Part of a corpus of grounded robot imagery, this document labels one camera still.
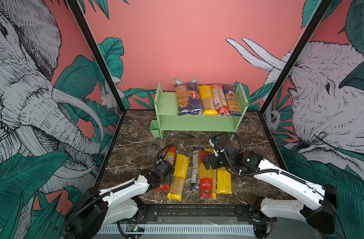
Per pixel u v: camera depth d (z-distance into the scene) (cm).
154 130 96
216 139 66
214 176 85
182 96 86
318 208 40
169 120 101
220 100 83
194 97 85
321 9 70
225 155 54
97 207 41
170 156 92
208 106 82
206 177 82
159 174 65
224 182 82
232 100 86
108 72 98
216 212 75
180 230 70
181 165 90
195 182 82
